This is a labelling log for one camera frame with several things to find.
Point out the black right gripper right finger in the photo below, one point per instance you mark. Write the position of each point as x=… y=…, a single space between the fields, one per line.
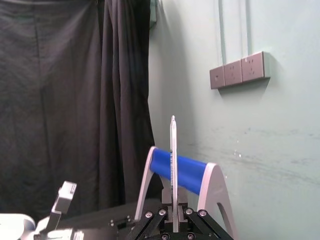
x=196 y=221

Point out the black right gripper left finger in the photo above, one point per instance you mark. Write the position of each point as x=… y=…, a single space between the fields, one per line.
x=155 y=222

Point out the blue and white test tube rack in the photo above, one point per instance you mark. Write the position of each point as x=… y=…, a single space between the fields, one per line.
x=186 y=172

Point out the black curtain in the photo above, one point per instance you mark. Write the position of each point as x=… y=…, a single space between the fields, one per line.
x=75 y=100

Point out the grey wall socket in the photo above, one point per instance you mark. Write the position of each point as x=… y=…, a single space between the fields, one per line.
x=233 y=72
x=217 y=78
x=253 y=66

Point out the pale wall conduit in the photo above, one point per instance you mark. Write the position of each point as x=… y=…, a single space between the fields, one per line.
x=248 y=27
x=222 y=30

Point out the grey wall box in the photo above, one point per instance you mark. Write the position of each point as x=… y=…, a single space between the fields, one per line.
x=153 y=15

